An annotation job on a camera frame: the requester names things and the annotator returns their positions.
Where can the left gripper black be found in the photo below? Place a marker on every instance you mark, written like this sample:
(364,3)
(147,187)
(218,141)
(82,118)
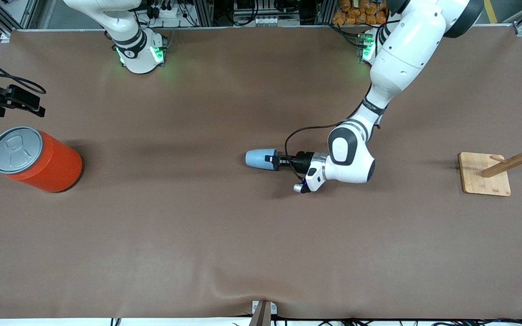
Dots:
(302,160)

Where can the light blue plastic cup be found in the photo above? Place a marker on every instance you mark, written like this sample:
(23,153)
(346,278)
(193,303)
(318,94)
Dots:
(256,159)

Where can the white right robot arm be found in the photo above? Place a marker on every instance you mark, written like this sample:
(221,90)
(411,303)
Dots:
(138,59)

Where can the orange can with grey lid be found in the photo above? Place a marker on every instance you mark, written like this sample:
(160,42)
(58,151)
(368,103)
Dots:
(52,167)

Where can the white multi-socket block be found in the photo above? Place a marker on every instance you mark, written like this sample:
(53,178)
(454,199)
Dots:
(270,21)

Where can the white power strip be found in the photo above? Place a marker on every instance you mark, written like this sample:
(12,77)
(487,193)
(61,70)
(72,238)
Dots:
(168,11)

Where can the orange packaged goods pile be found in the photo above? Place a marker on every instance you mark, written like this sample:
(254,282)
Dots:
(356,13)

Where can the wooden mug tree stand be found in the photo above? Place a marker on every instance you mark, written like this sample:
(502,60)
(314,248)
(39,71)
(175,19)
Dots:
(483,176)

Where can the metal clamp bracket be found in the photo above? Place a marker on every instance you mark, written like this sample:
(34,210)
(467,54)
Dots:
(264,312)

